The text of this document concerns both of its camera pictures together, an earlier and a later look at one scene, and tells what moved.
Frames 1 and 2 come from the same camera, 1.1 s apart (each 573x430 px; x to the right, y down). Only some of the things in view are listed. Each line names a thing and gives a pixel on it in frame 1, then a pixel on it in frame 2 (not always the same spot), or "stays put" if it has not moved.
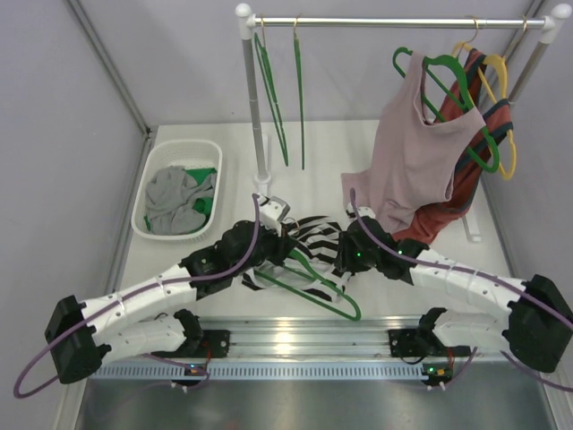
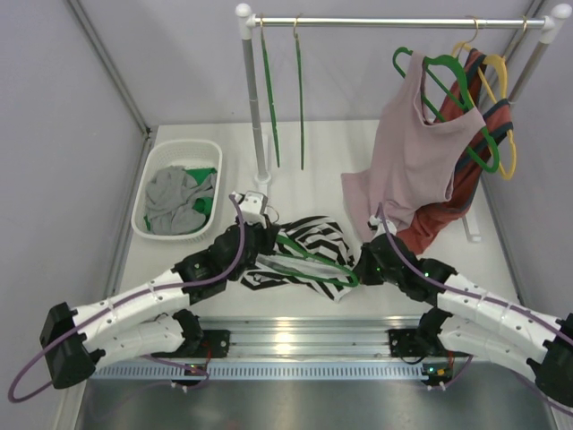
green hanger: (308, 297) to (314, 278)
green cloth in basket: (202, 204) stays put
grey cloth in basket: (169, 201) stays put
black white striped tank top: (319, 238) stays put
